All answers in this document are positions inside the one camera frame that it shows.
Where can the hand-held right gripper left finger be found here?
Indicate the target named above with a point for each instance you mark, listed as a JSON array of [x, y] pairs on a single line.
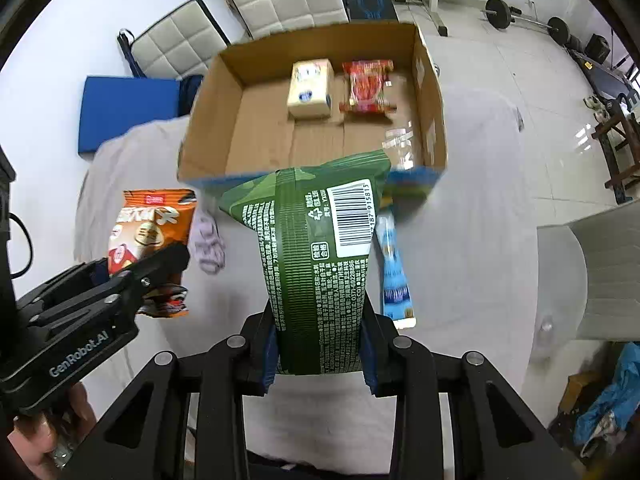
[[268, 360]]

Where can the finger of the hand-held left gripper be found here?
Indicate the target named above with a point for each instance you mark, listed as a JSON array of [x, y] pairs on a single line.
[[87, 271], [160, 265]]

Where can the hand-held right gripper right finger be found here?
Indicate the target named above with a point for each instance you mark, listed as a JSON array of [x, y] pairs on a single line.
[[370, 360]]

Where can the green snack packet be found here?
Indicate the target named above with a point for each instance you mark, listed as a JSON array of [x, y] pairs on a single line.
[[310, 285]]

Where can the brown cardboard box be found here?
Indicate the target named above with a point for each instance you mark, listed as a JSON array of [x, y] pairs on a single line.
[[260, 125]]

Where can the person's left hand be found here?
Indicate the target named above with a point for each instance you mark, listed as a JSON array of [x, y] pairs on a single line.
[[30, 447]]

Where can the orange snack packet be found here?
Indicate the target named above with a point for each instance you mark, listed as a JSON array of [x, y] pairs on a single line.
[[150, 220]]

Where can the long blue white packet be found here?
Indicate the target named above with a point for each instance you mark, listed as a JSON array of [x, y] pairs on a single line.
[[395, 270]]

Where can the blue cushion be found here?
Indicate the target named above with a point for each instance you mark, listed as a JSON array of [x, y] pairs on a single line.
[[125, 115]]

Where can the white tablecloth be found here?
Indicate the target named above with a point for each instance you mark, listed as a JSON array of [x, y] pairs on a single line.
[[475, 220]]

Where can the small brown carton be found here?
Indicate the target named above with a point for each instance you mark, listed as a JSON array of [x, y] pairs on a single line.
[[575, 392]]

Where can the clear plastic packet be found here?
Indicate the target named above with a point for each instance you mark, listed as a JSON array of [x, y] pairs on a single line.
[[400, 147]]

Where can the pale yellow tissue pack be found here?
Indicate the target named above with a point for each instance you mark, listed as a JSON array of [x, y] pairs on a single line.
[[310, 87]]

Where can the grey plastic chair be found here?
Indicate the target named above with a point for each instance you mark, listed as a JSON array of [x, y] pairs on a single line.
[[600, 270]]

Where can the blue plastic bag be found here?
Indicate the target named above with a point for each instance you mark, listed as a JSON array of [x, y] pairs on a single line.
[[615, 400]]

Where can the red snack packet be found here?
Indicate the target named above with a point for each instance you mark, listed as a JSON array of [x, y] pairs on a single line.
[[367, 85]]

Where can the wooden rack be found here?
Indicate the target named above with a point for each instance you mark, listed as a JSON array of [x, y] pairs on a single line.
[[617, 145]]

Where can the pair of shoes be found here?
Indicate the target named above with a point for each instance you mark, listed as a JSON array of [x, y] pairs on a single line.
[[596, 103]]

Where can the black treadmill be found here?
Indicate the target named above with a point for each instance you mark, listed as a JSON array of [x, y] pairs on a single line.
[[605, 75]]

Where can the black barbell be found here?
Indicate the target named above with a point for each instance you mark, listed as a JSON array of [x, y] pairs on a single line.
[[525, 17]]

